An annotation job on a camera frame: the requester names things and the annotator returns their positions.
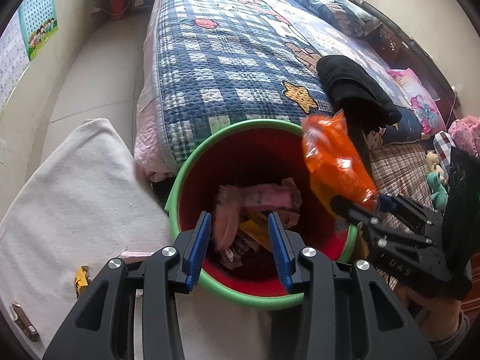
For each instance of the paper ball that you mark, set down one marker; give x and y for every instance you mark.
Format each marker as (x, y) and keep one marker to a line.
(230, 258)

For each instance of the pink floral pillow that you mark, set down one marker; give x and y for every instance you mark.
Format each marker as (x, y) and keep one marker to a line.
(420, 101)

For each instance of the brown chocolate bar wrapper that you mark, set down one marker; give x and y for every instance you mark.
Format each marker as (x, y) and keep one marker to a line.
(24, 320)

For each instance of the cream plush toy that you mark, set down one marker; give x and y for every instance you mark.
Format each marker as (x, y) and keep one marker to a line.
(433, 161)

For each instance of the person's right forearm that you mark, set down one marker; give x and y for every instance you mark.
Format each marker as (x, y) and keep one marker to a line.
(455, 339)

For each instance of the crushed pale pink carton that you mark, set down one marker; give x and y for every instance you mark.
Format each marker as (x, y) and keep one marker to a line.
(131, 255)

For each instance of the red bucket with green rim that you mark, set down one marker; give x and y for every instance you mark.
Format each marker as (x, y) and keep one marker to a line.
(243, 150)

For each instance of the brown plaid bedsheet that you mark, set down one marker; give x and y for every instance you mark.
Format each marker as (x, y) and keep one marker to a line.
(397, 168)

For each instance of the green cartoon wall poster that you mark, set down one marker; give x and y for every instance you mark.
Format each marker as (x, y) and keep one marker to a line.
(39, 26)

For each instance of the large pink snack bag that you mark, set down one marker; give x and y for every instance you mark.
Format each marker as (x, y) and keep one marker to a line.
(266, 197)

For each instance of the small yellow wrapper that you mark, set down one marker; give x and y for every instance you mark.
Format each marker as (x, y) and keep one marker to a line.
(80, 281)

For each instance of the blue checked quilt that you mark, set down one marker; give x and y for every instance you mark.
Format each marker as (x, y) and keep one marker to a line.
(225, 63)

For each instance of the folded blue blanket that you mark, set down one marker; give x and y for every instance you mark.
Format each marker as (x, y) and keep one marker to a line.
(330, 7)

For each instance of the white chart wall poster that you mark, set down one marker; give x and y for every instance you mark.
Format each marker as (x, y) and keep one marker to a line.
(9, 67)

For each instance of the green plush toy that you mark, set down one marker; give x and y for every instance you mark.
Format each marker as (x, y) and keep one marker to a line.
(438, 191)

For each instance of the pink bed sheet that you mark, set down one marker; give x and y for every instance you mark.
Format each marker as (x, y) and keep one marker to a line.
(148, 127)

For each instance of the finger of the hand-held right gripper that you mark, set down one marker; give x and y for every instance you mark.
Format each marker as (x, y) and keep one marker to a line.
(386, 202)
(352, 212)

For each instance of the dark wooden headboard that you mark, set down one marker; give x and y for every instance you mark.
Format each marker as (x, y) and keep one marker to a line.
(390, 41)

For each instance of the white towel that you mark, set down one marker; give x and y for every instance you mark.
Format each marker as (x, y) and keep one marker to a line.
(75, 195)

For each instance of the pink fluffy cloth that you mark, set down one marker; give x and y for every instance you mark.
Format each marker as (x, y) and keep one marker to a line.
(467, 131)

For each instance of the small pink packet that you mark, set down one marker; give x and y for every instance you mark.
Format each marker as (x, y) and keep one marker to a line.
(225, 213)

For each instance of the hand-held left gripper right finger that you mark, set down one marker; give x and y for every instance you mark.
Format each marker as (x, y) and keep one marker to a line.
(279, 247)

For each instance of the orange snack bag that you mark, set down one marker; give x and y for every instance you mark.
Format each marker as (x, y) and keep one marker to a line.
(337, 157)

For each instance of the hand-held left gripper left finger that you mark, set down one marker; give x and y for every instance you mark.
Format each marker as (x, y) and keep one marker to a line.
(198, 243)

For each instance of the black cloth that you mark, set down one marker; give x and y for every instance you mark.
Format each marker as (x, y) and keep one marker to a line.
(356, 82)

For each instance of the yellow packet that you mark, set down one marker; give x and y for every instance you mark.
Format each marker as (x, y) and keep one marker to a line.
(258, 230)

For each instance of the person's right hand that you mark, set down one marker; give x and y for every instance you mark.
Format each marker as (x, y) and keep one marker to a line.
(435, 315)

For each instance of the small red bin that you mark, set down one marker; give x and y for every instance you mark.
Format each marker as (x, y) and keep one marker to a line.
(117, 5)

